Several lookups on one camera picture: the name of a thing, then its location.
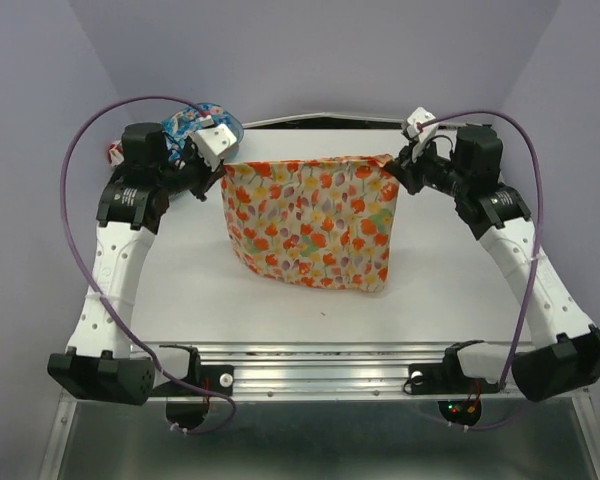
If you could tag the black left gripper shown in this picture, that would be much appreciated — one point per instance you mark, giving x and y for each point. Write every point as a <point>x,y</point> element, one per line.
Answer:
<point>207,174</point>

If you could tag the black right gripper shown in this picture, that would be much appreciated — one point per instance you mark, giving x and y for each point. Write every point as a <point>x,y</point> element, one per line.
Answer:
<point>410,171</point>

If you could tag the orange tulip print skirt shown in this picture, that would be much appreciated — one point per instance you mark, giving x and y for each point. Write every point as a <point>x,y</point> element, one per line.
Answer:
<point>323,223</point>

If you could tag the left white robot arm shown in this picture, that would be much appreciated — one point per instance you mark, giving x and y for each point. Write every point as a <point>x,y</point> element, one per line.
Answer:
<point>97,363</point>

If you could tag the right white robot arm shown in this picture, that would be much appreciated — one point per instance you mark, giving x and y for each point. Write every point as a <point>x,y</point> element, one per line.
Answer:
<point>566,342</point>

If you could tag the red and white floral skirt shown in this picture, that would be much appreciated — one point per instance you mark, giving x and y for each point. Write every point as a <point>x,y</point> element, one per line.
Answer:
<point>115,154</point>

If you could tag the blue floral print skirt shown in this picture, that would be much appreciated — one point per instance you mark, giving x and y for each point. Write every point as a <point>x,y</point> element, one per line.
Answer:
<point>178,127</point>

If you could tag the translucent blue plastic bin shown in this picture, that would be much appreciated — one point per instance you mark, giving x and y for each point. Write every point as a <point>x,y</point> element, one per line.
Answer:
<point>221,115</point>

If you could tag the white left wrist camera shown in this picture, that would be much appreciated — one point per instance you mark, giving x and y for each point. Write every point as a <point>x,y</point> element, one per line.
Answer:
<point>215,144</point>

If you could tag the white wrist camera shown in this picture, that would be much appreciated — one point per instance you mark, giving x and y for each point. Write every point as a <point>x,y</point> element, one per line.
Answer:
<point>415,131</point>
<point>215,144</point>

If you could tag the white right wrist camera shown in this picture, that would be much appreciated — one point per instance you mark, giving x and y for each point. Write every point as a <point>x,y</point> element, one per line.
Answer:
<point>415,131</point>

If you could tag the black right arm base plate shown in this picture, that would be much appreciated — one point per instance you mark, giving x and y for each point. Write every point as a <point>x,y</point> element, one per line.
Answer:
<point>435,379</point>

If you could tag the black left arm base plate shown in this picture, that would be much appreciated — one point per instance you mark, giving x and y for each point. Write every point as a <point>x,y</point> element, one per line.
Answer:
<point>215,378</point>

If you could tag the aluminium rail frame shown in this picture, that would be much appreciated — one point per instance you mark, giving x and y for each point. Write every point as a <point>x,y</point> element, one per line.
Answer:
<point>320,372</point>

